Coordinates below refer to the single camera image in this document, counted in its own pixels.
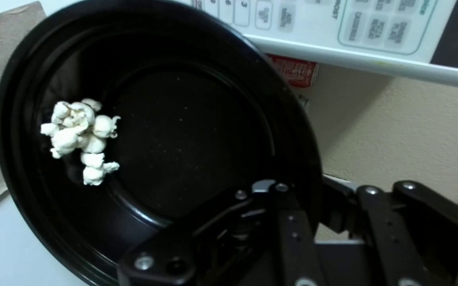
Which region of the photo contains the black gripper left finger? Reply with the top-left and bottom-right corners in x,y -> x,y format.
116,180 -> 322,286

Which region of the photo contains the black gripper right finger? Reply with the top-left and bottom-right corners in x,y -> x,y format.
318,177 -> 458,286

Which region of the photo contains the white popcorn piece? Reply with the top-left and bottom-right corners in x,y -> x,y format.
80,152 -> 108,171
83,134 -> 108,156
81,161 -> 121,188
51,101 -> 75,126
40,123 -> 83,161
93,115 -> 123,140
77,98 -> 104,125

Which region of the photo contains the white microwave oven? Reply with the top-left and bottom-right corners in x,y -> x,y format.
191,0 -> 458,93

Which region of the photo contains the red snack packet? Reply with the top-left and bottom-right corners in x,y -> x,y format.
266,53 -> 318,90

